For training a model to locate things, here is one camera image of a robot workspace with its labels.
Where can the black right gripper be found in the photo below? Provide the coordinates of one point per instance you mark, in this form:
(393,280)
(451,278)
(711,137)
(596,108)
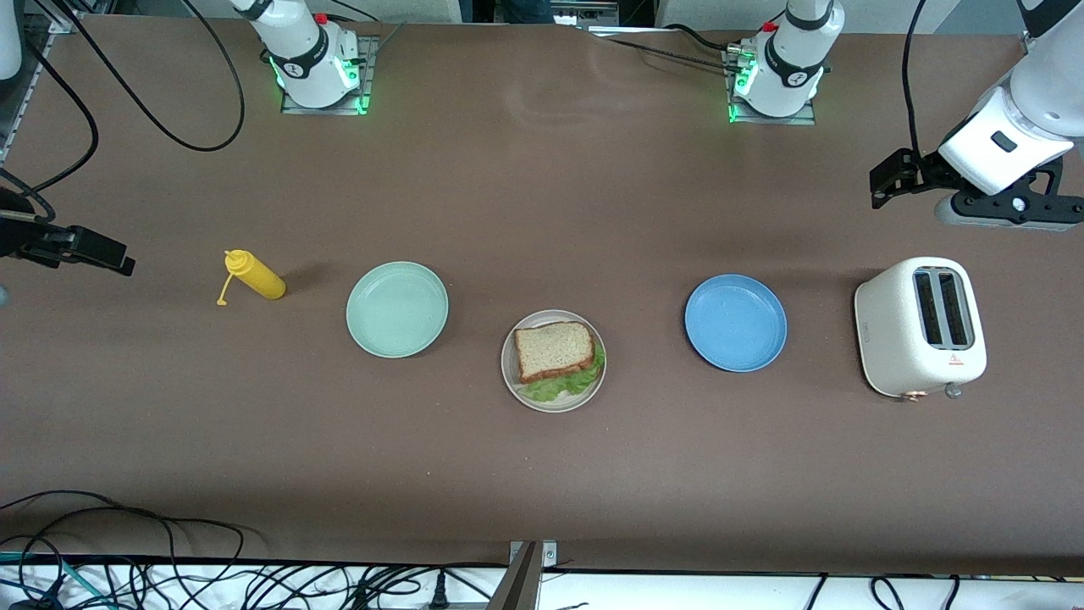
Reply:
(25,238)

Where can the metal table bracket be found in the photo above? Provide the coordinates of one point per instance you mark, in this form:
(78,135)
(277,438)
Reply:
(521,585)

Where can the black power plug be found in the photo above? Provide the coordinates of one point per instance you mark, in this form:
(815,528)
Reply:
(438,593)

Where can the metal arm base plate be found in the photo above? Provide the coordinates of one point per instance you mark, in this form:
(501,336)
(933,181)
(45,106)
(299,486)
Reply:
(775,121)
(322,111)

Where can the grey metal equipment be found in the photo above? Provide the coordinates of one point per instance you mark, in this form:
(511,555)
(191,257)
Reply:
(610,13)

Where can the blue plate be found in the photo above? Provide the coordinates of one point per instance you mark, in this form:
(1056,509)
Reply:
(735,322)

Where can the green lettuce leaf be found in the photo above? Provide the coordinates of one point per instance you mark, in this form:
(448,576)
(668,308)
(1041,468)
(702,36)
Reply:
(559,388)

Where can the yellow mustard squeeze bottle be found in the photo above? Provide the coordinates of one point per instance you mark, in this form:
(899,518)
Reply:
(258,276)

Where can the cream white toaster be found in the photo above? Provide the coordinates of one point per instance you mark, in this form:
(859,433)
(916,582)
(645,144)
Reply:
(889,339)

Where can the beige plate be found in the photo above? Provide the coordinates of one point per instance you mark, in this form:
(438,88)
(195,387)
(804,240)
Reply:
(555,407)

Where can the person in blue jeans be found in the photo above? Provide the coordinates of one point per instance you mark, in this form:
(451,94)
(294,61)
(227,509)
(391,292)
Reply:
(525,10)

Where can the pale green plate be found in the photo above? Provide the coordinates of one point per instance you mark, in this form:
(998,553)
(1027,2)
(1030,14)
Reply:
(396,309)

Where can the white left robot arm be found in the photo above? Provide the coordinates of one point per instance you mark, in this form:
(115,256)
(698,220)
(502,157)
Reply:
(1042,93)

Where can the dark crust bread slice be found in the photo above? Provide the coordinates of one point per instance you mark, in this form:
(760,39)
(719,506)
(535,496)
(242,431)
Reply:
(555,349)

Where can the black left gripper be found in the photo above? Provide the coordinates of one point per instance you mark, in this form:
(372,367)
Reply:
(922,170)

